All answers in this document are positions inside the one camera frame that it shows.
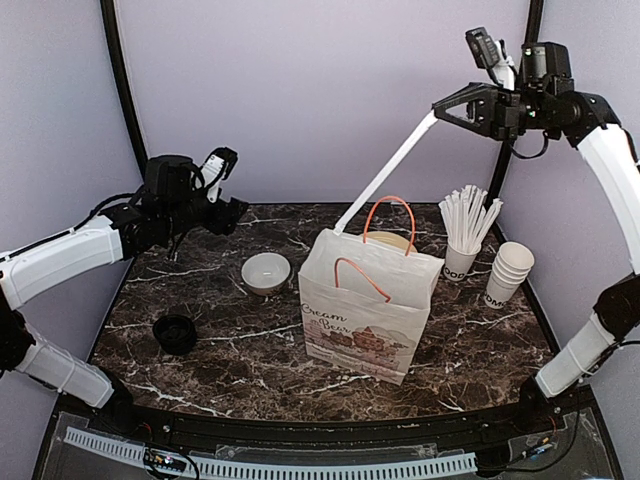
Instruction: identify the black table front rail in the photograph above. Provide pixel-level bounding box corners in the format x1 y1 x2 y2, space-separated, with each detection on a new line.
54 386 596 469

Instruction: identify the white ceramic bowl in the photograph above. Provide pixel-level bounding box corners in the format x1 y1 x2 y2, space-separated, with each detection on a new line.
241 252 291 296

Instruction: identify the stack of black lids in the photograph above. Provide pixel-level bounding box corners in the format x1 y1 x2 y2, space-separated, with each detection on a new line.
152 314 197 356

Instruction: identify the cream bear paper bag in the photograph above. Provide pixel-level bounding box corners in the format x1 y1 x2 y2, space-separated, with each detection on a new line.
298 198 444 385

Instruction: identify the stack of white paper cups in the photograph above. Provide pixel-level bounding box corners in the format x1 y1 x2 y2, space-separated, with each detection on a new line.
483 241 535 309

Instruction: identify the white straw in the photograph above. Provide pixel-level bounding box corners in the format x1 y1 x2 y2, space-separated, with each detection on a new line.
333 110 438 235

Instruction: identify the grey slotted cable duct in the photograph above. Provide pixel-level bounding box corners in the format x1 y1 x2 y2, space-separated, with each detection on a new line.
63 427 477 479

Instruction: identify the white wrapped straws bundle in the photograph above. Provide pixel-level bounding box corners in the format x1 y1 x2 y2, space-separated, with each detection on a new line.
438 185 504 254

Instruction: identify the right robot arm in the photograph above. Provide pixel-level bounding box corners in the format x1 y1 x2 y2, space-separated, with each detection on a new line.
432 28 639 434

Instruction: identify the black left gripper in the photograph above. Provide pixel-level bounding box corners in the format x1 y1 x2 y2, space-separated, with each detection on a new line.
161 191 247 238

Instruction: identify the paper cup holding straws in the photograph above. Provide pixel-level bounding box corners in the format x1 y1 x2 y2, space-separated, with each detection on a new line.
443 241 482 282

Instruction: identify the beige round plate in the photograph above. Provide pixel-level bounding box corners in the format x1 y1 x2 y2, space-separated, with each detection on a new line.
367 231 418 253

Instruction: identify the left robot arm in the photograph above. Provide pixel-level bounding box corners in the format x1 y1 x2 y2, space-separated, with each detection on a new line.
1 147 248 436

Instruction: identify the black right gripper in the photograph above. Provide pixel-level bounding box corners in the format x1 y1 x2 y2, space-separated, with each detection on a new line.
434 80 559 140

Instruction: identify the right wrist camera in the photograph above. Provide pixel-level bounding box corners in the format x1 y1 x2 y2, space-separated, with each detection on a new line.
465 27 517 91

